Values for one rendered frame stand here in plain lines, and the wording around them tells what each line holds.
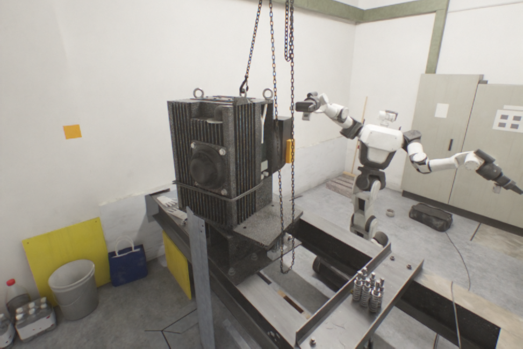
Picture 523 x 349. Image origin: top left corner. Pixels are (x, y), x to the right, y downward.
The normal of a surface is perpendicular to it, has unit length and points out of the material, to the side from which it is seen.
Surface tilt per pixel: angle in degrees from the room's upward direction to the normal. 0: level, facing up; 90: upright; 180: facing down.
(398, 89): 90
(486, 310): 0
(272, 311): 0
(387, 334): 0
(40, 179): 90
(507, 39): 90
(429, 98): 90
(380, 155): 76
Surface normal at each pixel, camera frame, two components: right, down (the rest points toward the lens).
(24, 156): 0.65, 0.23
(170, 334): 0.09, -0.97
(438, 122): -0.76, 0.20
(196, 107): 0.82, 0.17
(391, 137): -0.28, 0.06
